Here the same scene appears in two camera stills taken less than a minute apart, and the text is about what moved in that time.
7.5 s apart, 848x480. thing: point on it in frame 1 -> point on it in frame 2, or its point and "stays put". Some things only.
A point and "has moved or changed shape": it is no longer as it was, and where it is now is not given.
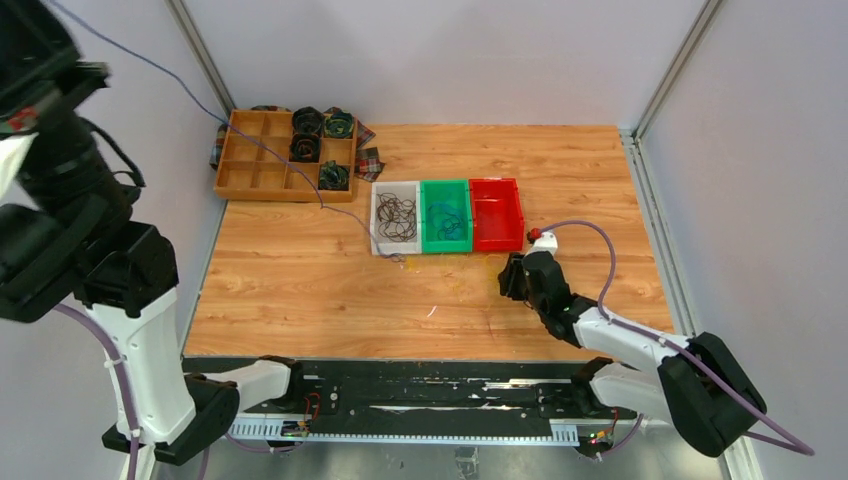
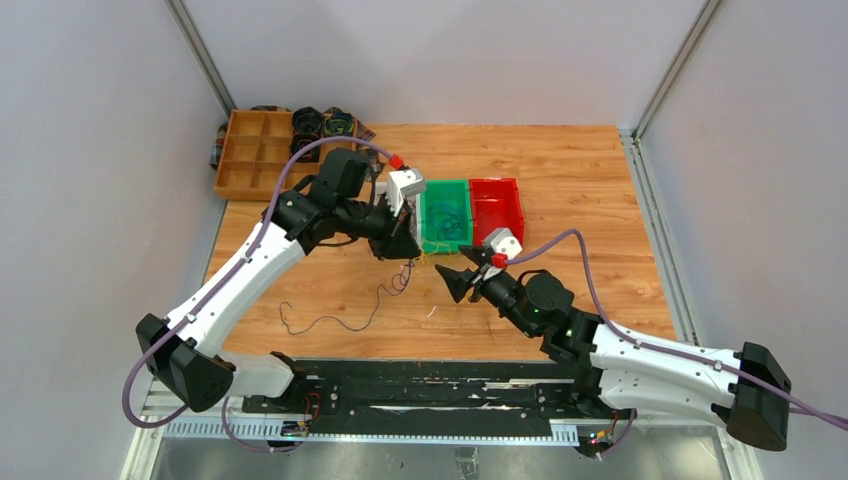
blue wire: x=447 y=219 stays put
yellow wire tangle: x=475 y=272 has moved or changed shape
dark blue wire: x=320 y=205 -> x=337 y=319
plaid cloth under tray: x=368 y=164 stays put
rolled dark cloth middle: x=304 y=147 stays put
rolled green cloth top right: x=338 y=123 stays put
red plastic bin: x=497 y=214 stays put
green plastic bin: x=446 y=216 stays put
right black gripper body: x=515 y=285 -> x=498 y=288
